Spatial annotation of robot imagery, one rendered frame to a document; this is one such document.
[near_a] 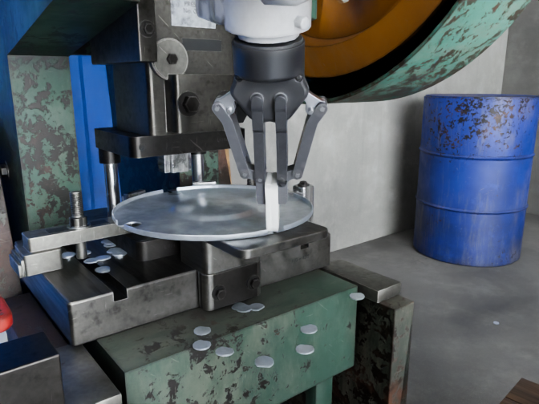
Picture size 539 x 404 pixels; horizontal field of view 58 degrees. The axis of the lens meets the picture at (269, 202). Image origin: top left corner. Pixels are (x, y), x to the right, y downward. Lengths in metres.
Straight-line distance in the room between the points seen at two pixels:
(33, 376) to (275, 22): 0.41
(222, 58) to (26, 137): 0.36
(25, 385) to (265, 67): 0.38
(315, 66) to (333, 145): 1.71
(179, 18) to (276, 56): 0.27
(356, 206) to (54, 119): 2.23
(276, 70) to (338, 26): 0.54
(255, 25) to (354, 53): 0.49
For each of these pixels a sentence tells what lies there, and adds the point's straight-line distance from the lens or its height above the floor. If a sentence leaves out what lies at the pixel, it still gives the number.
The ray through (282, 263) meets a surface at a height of 0.68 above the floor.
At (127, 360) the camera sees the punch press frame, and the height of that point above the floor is 0.64.
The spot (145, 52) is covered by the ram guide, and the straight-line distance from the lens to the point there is 0.67.
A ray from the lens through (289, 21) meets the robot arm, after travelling 0.49.
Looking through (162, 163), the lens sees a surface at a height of 0.84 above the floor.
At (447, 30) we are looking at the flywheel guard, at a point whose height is 1.04.
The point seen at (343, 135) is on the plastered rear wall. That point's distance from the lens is 2.76.
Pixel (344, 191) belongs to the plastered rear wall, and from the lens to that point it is 2.83.
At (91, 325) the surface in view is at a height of 0.67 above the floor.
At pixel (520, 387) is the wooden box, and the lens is 1.20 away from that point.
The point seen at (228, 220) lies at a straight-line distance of 0.67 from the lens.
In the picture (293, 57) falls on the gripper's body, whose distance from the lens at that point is 0.51.
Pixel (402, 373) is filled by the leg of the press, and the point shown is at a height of 0.50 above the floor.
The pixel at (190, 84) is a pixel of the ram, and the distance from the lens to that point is 0.70.
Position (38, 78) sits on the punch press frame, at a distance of 0.93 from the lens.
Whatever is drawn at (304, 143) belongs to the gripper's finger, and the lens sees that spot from 0.56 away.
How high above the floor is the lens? 0.97
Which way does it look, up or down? 14 degrees down
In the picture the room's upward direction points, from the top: straight up
